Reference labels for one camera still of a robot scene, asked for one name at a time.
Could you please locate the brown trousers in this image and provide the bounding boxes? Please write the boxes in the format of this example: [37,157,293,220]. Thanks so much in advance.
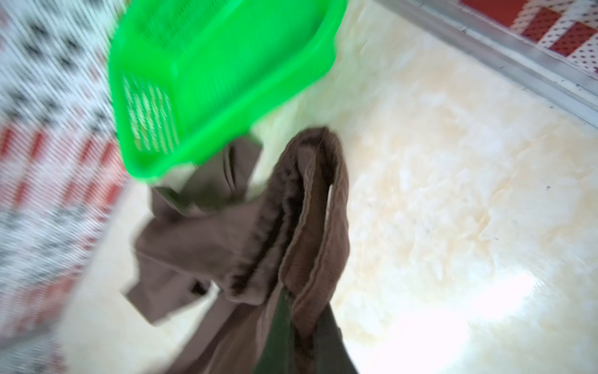
[127,127,356,373]

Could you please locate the green plastic basket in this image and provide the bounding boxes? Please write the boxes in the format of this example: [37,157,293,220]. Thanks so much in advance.
[108,1,347,181]

